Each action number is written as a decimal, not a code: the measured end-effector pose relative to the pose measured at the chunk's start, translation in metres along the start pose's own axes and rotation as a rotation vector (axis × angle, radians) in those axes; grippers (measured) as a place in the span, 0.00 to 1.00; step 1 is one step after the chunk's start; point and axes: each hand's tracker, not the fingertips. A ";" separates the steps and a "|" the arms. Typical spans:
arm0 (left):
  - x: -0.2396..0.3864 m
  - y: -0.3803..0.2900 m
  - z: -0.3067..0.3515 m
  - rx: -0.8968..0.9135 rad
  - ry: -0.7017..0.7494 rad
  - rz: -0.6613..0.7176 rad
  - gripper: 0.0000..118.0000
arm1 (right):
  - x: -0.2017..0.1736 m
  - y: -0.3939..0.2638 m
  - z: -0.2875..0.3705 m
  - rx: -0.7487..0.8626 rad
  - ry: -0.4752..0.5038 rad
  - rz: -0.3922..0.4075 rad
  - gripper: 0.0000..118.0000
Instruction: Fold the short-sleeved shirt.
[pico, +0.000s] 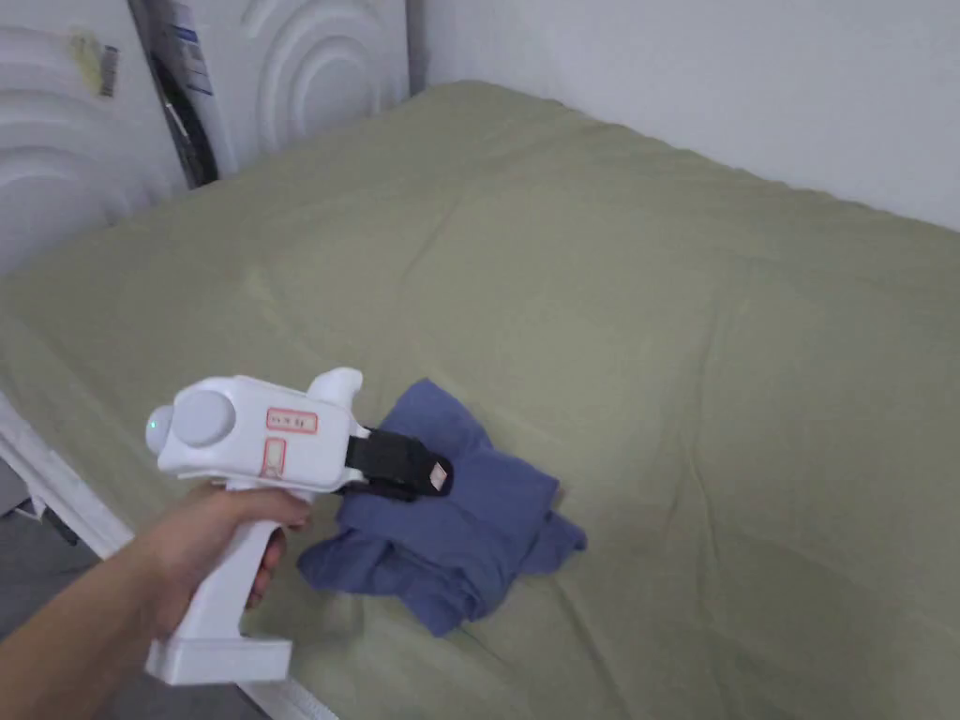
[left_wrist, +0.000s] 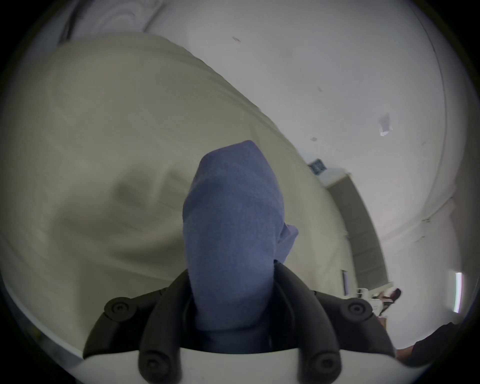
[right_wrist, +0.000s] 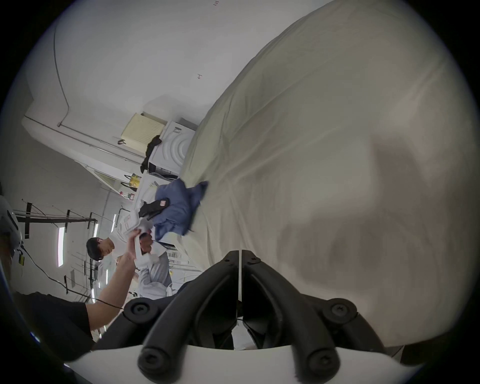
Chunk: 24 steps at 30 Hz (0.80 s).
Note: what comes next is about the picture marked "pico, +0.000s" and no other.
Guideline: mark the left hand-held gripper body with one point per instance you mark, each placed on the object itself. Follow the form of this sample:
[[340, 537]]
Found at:
[[225, 442]]

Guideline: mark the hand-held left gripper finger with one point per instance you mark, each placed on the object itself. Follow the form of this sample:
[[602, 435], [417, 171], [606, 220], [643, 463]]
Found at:
[[409, 461], [386, 492]]

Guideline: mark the dark blue shirt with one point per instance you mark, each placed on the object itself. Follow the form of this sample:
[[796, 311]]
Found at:
[[457, 525]]

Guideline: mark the person's left forearm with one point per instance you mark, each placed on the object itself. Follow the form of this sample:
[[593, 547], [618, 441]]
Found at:
[[75, 637]]

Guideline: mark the person's left hand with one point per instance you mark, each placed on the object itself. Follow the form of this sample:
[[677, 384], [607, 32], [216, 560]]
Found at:
[[202, 540]]

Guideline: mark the bed with pale green sheet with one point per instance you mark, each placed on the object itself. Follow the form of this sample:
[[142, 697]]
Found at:
[[600, 315]]

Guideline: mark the white washing machine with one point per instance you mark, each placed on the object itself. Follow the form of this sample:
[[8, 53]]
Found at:
[[67, 150], [315, 67]]

